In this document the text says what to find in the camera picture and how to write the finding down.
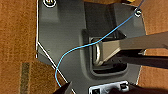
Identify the grey and black robot base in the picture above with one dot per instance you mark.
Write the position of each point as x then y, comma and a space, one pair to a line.
66, 30

